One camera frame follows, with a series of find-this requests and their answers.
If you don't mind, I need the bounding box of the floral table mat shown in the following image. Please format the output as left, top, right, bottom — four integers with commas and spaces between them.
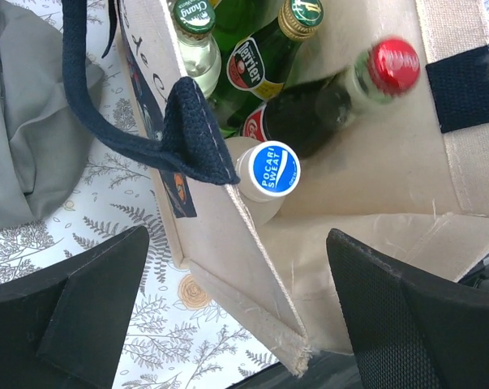
0, 1, 276, 388

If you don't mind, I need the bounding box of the dark cola bottle red cap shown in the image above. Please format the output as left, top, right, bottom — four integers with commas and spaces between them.
239, 36, 420, 159

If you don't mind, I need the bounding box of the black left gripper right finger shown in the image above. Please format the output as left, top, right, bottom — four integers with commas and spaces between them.
326, 229, 489, 388

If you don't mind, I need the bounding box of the green Perrier bottle near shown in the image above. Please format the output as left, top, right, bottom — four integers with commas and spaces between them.
208, 0, 324, 138

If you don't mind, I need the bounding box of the clear Chang bottle near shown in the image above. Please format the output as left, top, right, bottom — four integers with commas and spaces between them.
171, 0, 222, 98

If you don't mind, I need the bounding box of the Pocari Sweat plastic bottle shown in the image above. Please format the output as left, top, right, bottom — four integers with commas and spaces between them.
225, 137, 301, 227

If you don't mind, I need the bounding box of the beige canvas tote bag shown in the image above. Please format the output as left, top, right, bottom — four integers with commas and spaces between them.
62, 1, 489, 376

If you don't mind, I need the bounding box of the green perrier bottle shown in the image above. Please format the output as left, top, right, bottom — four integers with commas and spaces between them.
208, 0, 324, 138
210, 0, 281, 50

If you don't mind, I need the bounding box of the green Perrier bottle far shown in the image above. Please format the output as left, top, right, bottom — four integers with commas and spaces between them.
210, 0, 281, 50

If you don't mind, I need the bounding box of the grey folded cloth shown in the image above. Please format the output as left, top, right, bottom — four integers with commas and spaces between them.
0, 1, 92, 229

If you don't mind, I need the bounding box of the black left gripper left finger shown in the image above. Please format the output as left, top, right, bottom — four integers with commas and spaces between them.
0, 226, 149, 389

